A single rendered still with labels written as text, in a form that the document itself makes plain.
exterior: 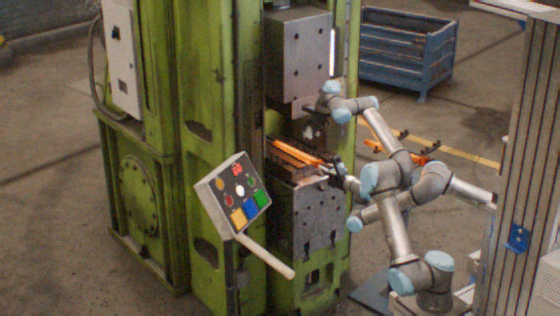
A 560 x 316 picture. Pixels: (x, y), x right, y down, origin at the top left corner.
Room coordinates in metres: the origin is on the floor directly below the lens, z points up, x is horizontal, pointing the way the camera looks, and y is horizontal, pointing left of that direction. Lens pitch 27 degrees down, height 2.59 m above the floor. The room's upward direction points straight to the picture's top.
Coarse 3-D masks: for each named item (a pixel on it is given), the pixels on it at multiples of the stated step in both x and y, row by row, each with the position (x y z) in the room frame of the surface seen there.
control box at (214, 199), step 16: (240, 160) 2.77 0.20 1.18; (208, 176) 2.63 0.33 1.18; (224, 176) 2.63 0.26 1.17; (240, 176) 2.71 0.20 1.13; (256, 176) 2.79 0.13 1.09; (208, 192) 2.53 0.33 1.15; (224, 192) 2.58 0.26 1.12; (208, 208) 2.53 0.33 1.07; (224, 208) 2.52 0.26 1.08; (224, 224) 2.50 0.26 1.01
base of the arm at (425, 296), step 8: (424, 296) 2.16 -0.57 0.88; (432, 296) 2.14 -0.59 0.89; (440, 296) 2.14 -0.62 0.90; (448, 296) 2.15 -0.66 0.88; (424, 304) 2.15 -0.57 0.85; (432, 304) 2.13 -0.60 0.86; (440, 304) 2.13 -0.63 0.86; (448, 304) 2.14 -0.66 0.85; (432, 312) 2.12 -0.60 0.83; (440, 312) 2.12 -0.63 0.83
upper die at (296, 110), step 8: (312, 96) 3.12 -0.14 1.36; (272, 104) 3.16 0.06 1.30; (280, 104) 3.11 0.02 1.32; (288, 104) 3.06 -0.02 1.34; (296, 104) 3.06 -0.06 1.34; (312, 104) 3.12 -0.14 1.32; (280, 112) 3.11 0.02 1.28; (288, 112) 3.06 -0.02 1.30; (296, 112) 3.06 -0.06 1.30; (304, 112) 3.09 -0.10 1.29
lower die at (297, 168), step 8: (272, 136) 3.44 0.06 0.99; (272, 144) 3.33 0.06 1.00; (288, 144) 3.34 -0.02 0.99; (272, 152) 3.25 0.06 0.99; (280, 152) 3.25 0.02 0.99; (288, 152) 3.23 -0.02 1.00; (304, 152) 3.24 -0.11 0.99; (264, 160) 3.22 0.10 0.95; (272, 160) 3.17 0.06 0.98; (280, 160) 3.17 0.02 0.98; (288, 160) 3.15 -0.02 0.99; (296, 160) 3.15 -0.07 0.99; (280, 168) 3.11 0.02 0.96; (288, 168) 3.08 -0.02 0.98; (296, 168) 3.08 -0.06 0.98; (304, 168) 3.10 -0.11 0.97; (312, 168) 3.13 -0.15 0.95; (288, 176) 3.06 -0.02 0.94; (296, 176) 3.06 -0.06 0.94
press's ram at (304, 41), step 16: (272, 16) 3.12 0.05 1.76; (288, 16) 3.12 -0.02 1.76; (304, 16) 3.12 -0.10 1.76; (320, 16) 3.15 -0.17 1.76; (272, 32) 3.08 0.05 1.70; (288, 32) 3.03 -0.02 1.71; (304, 32) 3.09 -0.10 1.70; (320, 32) 3.15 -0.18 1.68; (272, 48) 3.08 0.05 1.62; (288, 48) 3.03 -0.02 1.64; (304, 48) 3.09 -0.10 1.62; (320, 48) 3.15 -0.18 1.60; (272, 64) 3.08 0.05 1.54; (288, 64) 3.03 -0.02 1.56; (304, 64) 3.09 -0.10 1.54; (320, 64) 3.15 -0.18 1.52; (272, 80) 3.08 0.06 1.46; (288, 80) 3.03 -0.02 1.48; (304, 80) 3.09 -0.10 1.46; (320, 80) 3.15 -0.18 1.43; (272, 96) 3.08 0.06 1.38; (288, 96) 3.03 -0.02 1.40; (304, 96) 3.09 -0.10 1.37
